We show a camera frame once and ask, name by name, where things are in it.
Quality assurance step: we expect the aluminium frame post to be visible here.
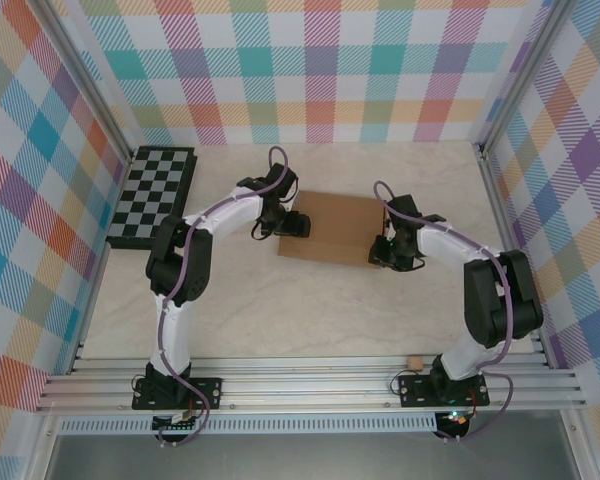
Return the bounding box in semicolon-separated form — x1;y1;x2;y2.
473;0;574;156
29;0;135;166

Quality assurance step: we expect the aluminium side rail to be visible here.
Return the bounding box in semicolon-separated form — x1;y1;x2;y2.
477;144;554;369
69;247;112;375

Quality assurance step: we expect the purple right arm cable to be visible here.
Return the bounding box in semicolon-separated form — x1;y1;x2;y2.
373;180;516;444

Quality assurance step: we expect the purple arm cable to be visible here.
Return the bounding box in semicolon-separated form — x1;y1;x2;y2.
157;145;290;447
373;180;516;444

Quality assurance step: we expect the slotted grey cable duct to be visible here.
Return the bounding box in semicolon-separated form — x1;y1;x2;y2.
58;418;439;435

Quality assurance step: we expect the black and grey chessboard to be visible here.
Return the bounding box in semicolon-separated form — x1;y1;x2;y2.
103;145;199;252

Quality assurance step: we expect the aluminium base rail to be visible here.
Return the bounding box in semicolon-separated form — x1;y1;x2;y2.
34;355;589;415

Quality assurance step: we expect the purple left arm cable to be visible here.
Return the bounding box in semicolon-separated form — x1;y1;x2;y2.
157;145;290;447

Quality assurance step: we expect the small circuit board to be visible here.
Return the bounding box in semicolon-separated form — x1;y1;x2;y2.
442;409;474;427
152;412;202;432

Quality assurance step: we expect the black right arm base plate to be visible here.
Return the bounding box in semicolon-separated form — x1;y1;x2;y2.
398;374;491;407

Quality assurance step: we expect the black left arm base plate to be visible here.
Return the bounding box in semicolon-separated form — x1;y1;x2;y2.
132;377;225;412

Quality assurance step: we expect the brown cardboard paper box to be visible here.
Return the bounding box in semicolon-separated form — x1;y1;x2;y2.
277;189;389;270

